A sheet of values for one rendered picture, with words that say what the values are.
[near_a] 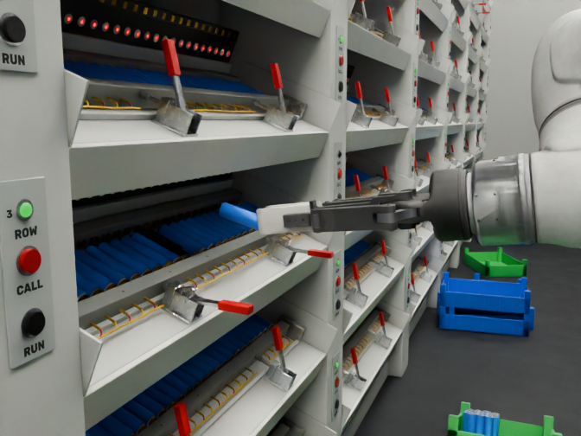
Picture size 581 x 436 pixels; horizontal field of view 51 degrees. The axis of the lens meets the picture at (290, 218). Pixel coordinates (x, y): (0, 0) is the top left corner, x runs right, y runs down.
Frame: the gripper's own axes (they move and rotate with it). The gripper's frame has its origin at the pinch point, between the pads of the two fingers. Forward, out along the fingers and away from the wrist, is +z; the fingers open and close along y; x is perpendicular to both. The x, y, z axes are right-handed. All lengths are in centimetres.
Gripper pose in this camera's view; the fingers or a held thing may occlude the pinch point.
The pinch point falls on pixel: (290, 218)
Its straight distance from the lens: 69.7
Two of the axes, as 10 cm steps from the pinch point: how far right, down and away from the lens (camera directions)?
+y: -3.7, 1.5, -9.2
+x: 1.3, 9.9, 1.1
